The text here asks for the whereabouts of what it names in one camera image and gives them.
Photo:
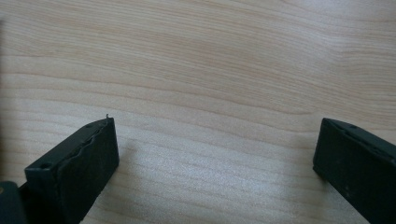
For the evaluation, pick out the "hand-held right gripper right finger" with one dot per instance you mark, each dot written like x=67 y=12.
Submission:
x=355 y=165

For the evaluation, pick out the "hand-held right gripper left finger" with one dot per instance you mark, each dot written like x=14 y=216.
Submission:
x=77 y=174

